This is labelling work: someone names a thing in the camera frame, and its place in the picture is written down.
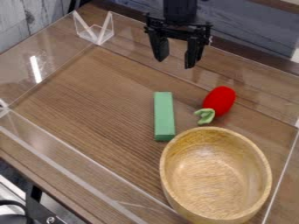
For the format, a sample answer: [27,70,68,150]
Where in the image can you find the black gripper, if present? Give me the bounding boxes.
[145,13,213,69]

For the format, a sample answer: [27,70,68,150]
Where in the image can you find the red plush strawberry toy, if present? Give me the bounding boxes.
[194,86,237,125]

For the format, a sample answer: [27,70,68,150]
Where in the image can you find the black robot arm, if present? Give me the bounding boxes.
[145,0,213,69]

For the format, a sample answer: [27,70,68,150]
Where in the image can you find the green rectangular block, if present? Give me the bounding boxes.
[154,92,175,141]

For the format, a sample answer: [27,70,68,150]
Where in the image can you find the wooden oval bowl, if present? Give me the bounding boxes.
[159,127,273,224]

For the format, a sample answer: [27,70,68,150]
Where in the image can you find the clear acrylic corner bracket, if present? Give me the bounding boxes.
[72,11,115,46]

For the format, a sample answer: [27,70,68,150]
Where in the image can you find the clear acrylic tray wall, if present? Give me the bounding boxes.
[0,100,187,224]

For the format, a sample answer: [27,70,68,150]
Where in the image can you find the black metal frame base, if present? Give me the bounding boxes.
[0,183,68,224]

